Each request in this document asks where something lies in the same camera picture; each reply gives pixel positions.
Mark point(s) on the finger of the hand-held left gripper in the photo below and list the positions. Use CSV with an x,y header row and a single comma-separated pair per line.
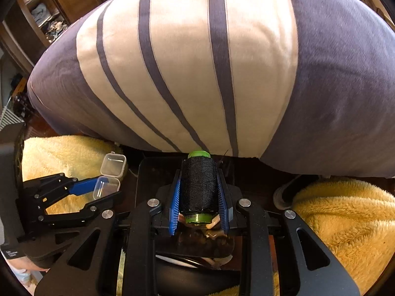
x,y
98,208
83,186

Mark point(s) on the black thread spool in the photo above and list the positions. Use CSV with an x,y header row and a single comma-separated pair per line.
x,y
199,185

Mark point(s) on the white slatted rack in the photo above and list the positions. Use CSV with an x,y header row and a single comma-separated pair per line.
x,y
10,115

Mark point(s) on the small clear plastic box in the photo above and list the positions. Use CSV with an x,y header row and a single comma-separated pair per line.
x,y
112,163

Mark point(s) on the dark wooden wardrobe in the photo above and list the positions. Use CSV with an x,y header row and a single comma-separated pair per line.
x,y
61,0

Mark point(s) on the yellow fluffy rug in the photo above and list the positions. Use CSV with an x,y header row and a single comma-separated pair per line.
x,y
345,222
61,157

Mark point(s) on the wooden shelf unit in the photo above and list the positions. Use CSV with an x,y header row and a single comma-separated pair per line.
x,y
46,15

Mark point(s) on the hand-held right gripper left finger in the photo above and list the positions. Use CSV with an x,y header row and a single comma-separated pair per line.
x,y
174,206

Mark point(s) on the black plastic bin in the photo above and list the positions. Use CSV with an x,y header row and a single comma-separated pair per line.
x,y
149,172

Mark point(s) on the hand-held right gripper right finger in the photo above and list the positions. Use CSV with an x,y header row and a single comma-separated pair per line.
x,y
224,209

